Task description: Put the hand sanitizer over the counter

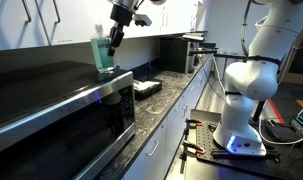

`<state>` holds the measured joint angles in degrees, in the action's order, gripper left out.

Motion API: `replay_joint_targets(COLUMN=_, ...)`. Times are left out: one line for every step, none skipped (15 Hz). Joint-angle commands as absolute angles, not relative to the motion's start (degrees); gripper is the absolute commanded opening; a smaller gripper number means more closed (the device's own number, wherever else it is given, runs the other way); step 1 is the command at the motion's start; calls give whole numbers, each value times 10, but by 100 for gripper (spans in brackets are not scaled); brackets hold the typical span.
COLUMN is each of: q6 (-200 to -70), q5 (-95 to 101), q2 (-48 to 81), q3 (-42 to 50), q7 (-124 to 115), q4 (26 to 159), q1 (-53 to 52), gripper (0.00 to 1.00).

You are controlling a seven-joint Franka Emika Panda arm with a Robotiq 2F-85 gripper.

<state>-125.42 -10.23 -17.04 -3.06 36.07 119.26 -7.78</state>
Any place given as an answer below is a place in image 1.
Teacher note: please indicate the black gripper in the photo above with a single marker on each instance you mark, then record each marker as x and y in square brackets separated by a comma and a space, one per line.
[122, 17]

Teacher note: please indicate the green hand sanitizer bottle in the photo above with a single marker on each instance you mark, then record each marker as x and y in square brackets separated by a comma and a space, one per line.
[100, 43]

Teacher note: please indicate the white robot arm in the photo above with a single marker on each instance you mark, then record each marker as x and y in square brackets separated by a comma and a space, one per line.
[255, 79]

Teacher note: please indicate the black plastic tray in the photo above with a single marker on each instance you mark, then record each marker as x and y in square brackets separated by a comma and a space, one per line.
[141, 95]

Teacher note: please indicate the black coffee machine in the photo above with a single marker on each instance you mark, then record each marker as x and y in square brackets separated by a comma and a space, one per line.
[174, 52]

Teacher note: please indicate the white upper cabinets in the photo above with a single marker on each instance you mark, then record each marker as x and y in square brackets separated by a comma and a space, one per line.
[35, 23]

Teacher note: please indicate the white cabinets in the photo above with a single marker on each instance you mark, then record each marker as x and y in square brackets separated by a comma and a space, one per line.
[164, 115]
[35, 23]

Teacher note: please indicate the black stainless microwave oven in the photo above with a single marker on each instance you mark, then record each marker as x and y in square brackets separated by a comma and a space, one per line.
[63, 121]

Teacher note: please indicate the white lower cabinets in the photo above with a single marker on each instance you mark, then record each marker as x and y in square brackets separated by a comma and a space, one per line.
[164, 115]

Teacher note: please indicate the black power box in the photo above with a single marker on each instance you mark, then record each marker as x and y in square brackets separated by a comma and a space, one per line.
[281, 132]

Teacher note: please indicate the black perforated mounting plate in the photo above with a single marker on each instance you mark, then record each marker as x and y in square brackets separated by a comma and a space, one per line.
[237, 155]

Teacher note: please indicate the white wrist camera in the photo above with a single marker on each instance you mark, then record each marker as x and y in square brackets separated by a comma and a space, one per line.
[142, 20]

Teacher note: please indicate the orange handled clamp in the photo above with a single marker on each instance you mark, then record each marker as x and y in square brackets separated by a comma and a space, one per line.
[193, 121]
[197, 149]

